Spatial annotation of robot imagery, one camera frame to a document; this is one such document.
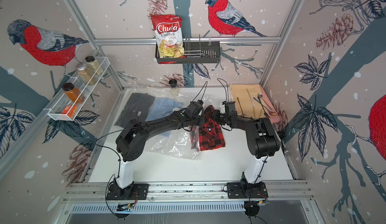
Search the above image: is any gold chopstick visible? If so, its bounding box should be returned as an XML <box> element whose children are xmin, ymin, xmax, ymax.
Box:
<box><xmin>246</xmin><ymin>89</ymin><xmax>256</xmax><ymax>119</ymax></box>

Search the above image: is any right camera cable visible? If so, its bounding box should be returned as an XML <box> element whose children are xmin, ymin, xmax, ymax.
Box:
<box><xmin>216</xmin><ymin>78</ymin><xmax>229</xmax><ymax>103</ymax></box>

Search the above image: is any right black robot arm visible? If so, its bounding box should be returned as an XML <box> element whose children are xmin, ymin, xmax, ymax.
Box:
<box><xmin>212</xmin><ymin>101</ymin><xmax>280</xmax><ymax>193</ymax></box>

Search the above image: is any gold spoon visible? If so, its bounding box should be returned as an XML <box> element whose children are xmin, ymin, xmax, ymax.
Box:
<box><xmin>236</xmin><ymin>97</ymin><xmax>246</xmax><ymax>117</ymax></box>

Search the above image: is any red black plaid shirt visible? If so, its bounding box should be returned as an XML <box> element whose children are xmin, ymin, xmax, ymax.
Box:
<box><xmin>191</xmin><ymin>105</ymin><xmax>226</xmax><ymax>151</ymax></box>

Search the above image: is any clear plastic vacuum bag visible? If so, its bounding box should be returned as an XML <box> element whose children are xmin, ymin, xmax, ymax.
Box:
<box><xmin>98</xmin><ymin>87</ymin><xmax>215</xmax><ymax>161</ymax></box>

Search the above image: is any pink tray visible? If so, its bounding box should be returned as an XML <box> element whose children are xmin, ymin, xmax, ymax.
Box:
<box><xmin>256</xmin><ymin>84</ymin><xmax>280</xmax><ymax>124</ymax></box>

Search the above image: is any spice jar black lid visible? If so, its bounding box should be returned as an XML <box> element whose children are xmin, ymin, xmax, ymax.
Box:
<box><xmin>85</xmin><ymin>56</ymin><xmax>104</xmax><ymax>75</ymax></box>

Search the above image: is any small orange box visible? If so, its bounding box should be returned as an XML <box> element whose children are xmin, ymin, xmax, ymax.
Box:
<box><xmin>62</xmin><ymin>104</ymin><xmax>77</xmax><ymax>118</ymax></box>

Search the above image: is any spice jar on table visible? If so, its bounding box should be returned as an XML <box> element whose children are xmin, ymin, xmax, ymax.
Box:
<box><xmin>168</xmin><ymin>79</ymin><xmax>179</xmax><ymax>96</ymax></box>

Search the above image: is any black spoon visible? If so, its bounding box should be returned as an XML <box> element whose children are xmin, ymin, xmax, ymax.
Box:
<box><xmin>253</xmin><ymin>96</ymin><xmax>271</xmax><ymax>119</ymax></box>

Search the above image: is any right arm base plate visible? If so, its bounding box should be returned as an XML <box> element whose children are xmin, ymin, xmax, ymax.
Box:
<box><xmin>226</xmin><ymin>182</ymin><xmax>268</xmax><ymax>199</ymax></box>

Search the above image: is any light blue shirt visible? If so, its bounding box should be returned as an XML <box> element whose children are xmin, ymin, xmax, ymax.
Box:
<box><xmin>146</xmin><ymin>97</ymin><xmax>183</xmax><ymax>121</ymax></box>

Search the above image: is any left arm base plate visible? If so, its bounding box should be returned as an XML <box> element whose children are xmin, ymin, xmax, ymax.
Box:
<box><xmin>106</xmin><ymin>181</ymin><xmax>149</xmax><ymax>200</ymax></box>

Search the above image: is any camera cable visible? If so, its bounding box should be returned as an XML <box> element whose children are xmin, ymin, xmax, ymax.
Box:
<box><xmin>192</xmin><ymin>81</ymin><xmax>209</xmax><ymax>102</ymax></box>
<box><xmin>216</xmin><ymin>78</ymin><xmax>229</xmax><ymax>103</ymax></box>

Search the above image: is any clear acrylic wall shelf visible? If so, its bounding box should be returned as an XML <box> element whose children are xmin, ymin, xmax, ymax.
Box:
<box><xmin>47</xmin><ymin>56</ymin><xmax>110</xmax><ymax>121</ymax></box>

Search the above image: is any spice jar silver lid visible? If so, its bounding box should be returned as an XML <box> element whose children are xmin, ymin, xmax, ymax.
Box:
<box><xmin>76</xmin><ymin>63</ymin><xmax>97</xmax><ymax>85</ymax></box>

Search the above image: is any orange spice jar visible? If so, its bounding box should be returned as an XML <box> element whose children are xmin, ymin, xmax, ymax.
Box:
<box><xmin>62</xmin><ymin>82</ymin><xmax>84</xmax><ymax>104</ymax></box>

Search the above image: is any silver spoon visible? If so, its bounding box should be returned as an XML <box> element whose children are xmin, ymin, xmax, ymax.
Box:
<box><xmin>258</xmin><ymin>93</ymin><xmax>272</xmax><ymax>112</ymax></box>

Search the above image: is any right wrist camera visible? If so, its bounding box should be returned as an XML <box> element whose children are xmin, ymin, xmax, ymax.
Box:
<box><xmin>220</xmin><ymin>101</ymin><xmax>227</xmax><ymax>114</ymax></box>

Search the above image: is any red cassava chips bag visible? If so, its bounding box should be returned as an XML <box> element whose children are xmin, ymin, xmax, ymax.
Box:
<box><xmin>150</xmin><ymin>15</ymin><xmax>185</xmax><ymax>59</ymax></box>

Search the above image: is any dark grey pinstripe shirt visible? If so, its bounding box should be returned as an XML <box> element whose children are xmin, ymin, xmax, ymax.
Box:
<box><xmin>114</xmin><ymin>93</ymin><xmax>155</xmax><ymax>128</ymax></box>

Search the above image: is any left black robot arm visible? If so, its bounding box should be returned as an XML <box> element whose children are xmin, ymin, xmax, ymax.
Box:
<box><xmin>115</xmin><ymin>100</ymin><xmax>205</xmax><ymax>191</ymax></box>

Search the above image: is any black wire wall basket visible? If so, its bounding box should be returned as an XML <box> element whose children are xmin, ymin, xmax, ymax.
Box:
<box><xmin>155</xmin><ymin>37</ymin><xmax>221</xmax><ymax>64</ymax></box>

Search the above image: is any left camera cable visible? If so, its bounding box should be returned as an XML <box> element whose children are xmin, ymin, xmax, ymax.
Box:
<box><xmin>192</xmin><ymin>81</ymin><xmax>209</xmax><ymax>102</ymax></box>

